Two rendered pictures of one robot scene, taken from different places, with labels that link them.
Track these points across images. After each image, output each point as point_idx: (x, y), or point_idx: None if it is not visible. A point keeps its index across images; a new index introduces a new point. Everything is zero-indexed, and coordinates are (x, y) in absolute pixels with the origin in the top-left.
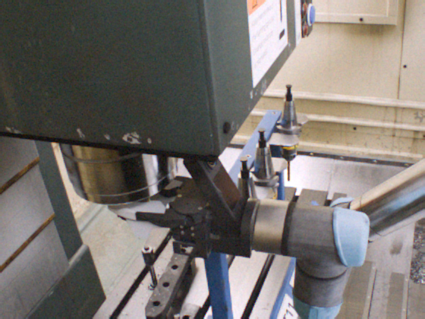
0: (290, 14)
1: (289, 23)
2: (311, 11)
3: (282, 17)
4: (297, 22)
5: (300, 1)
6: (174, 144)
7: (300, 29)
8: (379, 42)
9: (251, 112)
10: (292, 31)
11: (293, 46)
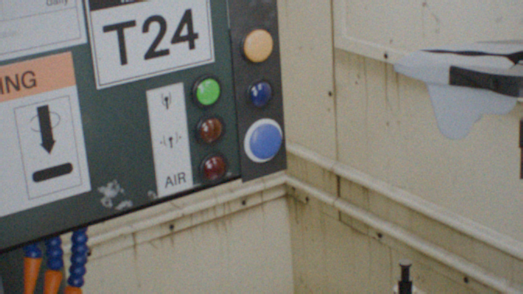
0: (117, 137)
1: (110, 155)
2: (254, 134)
3: (57, 143)
4: (161, 153)
5: (198, 113)
6: None
7: (198, 166)
8: None
9: (507, 290)
10: (132, 169)
11: (138, 197)
